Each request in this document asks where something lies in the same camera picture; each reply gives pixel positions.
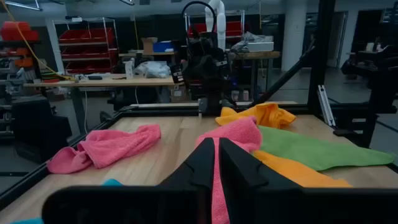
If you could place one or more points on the white building column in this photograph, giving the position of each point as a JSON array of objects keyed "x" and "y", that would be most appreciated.
[{"x": 293, "y": 34}]

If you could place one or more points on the orange microfiber towel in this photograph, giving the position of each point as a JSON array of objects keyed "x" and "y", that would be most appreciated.
[
  {"x": 267, "y": 113},
  {"x": 295, "y": 171}
]

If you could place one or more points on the green microfiber towel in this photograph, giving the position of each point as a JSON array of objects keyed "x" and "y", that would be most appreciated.
[{"x": 311, "y": 149}]

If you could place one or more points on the black office chair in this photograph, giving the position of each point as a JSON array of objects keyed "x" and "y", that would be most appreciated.
[
  {"x": 130, "y": 99},
  {"x": 37, "y": 127}
]

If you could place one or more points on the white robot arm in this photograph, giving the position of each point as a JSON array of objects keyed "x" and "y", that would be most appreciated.
[{"x": 221, "y": 28}]

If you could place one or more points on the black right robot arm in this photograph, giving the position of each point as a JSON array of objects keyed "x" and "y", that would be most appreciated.
[{"x": 199, "y": 46}]

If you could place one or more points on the red plastic bin stack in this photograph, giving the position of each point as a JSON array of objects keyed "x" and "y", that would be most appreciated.
[{"x": 15, "y": 31}]

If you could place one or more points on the long wooden workbench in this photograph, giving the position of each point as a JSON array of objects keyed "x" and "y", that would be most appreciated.
[{"x": 124, "y": 81}]

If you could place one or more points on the black equipment stand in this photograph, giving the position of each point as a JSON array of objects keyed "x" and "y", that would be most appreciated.
[{"x": 379, "y": 77}]

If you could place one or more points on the black shelving unit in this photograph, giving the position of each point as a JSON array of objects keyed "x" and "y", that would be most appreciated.
[{"x": 18, "y": 43}]

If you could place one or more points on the white box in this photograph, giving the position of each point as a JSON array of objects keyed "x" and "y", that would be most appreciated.
[{"x": 260, "y": 46}]

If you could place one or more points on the blue microfiber towel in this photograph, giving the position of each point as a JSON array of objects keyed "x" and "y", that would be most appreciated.
[{"x": 112, "y": 182}]

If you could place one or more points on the cardboard box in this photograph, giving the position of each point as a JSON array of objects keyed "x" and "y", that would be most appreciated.
[{"x": 148, "y": 46}]

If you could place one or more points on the blue box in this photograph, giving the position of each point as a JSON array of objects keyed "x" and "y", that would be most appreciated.
[{"x": 163, "y": 46}]

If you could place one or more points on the pink microfiber towel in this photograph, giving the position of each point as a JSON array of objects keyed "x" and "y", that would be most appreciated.
[
  {"x": 102, "y": 149},
  {"x": 236, "y": 133}
]

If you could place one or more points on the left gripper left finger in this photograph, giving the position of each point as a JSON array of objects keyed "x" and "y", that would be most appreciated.
[{"x": 202, "y": 168}]

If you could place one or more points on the red storage bin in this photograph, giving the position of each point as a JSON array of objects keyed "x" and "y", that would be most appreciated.
[
  {"x": 85, "y": 53},
  {"x": 233, "y": 29},
  {"x": 87, "y": 35},
  {"x": 88, "y": 67}
]

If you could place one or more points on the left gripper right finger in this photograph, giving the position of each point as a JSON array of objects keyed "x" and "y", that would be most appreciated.
[{"x": 239, "y": 174}]

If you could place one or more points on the small wooden table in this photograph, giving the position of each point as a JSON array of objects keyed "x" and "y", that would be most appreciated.
[{"x": 255, "y": 55}]

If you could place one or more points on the silver aluminium extrusion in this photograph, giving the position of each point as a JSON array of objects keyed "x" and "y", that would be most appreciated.
[{"x": 326, "y": 105}]

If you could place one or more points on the clear plastic bag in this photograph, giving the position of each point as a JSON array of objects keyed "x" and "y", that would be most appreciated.
[{"x": 154, "y": 69}]

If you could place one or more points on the grey plastic bag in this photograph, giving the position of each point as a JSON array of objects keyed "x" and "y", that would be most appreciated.
[{"x": 248, "y": 39}]

